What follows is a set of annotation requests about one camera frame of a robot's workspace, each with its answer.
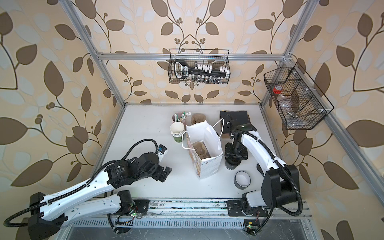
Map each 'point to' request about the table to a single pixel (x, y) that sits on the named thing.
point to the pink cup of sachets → (179, 117)
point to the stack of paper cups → (177, 129)
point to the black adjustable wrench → (260, 170)
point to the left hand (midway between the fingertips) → (166, 165)
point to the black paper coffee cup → (231, 163)
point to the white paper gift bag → (203, 131)
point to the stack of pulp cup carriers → (197, 117)
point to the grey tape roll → (241, 180)
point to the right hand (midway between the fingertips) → (233, 158)
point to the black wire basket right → (300, 103)
